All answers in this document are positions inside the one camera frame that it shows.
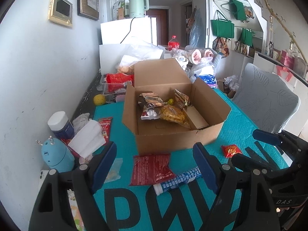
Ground large clear bag of bread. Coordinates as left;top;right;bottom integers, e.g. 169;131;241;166
118;41;166;74

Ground red striped snack packet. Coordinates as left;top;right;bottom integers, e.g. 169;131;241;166
97;117;113;142

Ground large green tote bag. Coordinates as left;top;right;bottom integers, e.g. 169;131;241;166
211;10;235;39

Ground black power cable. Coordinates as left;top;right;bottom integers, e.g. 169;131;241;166
120;17;135;44

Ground green white carton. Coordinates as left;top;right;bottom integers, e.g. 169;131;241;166
113;0;130;21

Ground pink gift bag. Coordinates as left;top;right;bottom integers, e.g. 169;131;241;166
281;49;295;65

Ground small clear zip bag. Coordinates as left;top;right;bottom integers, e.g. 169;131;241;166
106;158;123;183

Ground clear bag of waffle cookies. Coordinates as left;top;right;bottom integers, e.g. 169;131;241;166
160;106;190;128

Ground silver snack packet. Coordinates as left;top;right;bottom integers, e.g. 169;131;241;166
141;106;160;121

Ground crumpled white plastic wrap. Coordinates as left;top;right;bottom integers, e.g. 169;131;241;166
73;113;90;134

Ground white smartphone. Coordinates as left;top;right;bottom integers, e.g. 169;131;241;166
38;170;50;193

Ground grey leaf pattern chair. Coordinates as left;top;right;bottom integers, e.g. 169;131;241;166
232;63;301;133

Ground red plastic bag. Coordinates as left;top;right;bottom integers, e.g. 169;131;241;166
106;73;134;93

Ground red soda bottle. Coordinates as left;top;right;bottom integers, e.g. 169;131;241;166
168;36;180;51

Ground light blue snail gadget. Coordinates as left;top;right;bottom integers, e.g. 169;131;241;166
36;137;75;172

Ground white board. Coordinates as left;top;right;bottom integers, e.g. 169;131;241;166
99;44;135;75

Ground grey plush toy pink ears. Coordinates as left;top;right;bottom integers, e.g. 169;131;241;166
184;46;222;65

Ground brown entrance door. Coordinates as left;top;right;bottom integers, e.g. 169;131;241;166
144;8;169;46

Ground green white leaflet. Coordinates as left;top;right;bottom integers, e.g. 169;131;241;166
67;189;85;231

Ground blue white tissue package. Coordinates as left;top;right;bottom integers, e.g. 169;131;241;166
190;73;217;88

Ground cardboard box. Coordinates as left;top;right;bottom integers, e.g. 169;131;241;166
122;58;232;155

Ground clear plastic bin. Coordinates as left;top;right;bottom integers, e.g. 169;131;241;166
101;73;134;101

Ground crumpled clear plastic bag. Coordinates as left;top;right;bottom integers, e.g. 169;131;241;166
224;74;241;90

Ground small white appliance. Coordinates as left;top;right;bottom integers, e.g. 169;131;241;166
173;54;190;68

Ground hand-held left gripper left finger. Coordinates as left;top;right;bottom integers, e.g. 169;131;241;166
28;141;117;231

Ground patterned tote bag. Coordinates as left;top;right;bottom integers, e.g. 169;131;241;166
212;37;229;58

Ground white tissue pack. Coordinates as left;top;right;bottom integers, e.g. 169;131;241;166
68;119;106;158

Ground green brown peanut packet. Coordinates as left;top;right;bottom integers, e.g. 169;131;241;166
174;89;192;109

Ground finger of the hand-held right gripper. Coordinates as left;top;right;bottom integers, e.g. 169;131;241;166
253;129;297;150
231;154;291;176

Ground white refrigerator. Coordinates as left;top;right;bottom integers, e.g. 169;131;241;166
100;17;158;46

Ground blue jar with white cap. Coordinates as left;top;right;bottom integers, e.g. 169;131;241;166
47;111;74;140

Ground bamboo branch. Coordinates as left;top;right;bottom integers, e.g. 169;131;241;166
257;0;308;60

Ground gold wall intercom panel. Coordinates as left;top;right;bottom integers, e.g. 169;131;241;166
48;0;73;27

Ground blue white biscuit tube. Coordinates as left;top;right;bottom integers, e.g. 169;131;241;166
153;166;203;196

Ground red white snack packet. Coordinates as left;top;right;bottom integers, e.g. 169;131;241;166
130;153;177;186

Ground brown patterned snack packet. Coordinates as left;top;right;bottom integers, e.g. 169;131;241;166
138;93;166;107

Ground pale green electric kettle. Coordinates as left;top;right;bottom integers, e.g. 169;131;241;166
129;0;150;18

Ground small green tote bag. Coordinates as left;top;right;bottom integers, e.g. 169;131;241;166
239;28;255;47

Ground hanging clear plastic cover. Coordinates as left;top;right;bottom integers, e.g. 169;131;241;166
189;8;206;49

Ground small red candy packet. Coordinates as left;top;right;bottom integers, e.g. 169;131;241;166
221;144;242;158

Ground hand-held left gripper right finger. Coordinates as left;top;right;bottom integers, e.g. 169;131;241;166
193;142;281;231

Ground teal mat with black letters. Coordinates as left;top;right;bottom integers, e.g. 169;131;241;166
93;88;289;231

